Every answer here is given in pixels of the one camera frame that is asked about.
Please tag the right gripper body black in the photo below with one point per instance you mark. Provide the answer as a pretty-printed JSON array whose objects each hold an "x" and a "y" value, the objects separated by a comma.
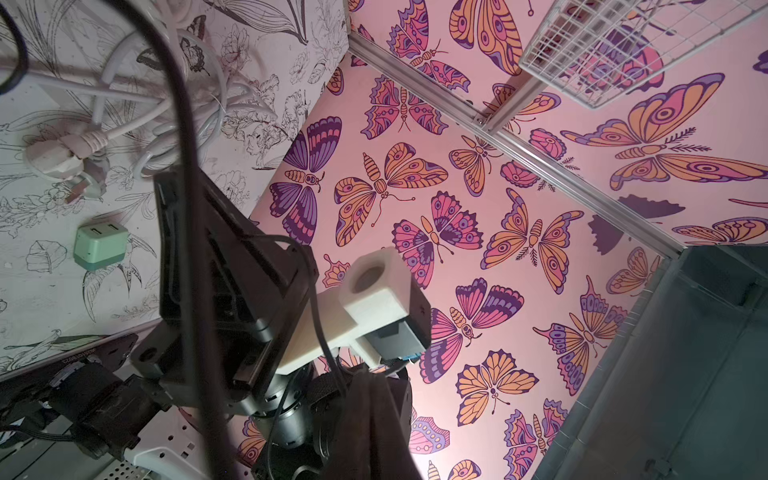
[{"x": 260, "y": 290}]

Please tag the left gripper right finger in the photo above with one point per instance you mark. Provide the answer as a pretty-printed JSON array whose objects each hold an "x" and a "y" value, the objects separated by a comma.
[{"x": 390, "y": 456}]

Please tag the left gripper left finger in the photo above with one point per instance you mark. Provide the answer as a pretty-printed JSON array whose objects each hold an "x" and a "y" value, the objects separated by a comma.
[{"x": 350, "y": 452}]

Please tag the green charger adapter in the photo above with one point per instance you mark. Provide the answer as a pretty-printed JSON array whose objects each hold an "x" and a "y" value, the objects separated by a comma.
[{"x": 100, "y": 245}]

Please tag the white power strip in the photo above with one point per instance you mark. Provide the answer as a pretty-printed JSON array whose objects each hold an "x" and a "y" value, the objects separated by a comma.
[{"x": 169, "y": 446}]

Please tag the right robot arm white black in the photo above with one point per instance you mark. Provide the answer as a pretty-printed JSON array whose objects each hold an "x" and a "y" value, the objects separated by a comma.
[{"x": 375, "y": 320}]

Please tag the aluminium cage frame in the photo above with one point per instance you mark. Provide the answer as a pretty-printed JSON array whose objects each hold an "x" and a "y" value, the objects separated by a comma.
[{"x": 619, "y": 215}]

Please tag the white wire wall basket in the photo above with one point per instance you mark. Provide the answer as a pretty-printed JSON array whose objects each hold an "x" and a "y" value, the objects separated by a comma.
[{"x": 596, "y": 51}]

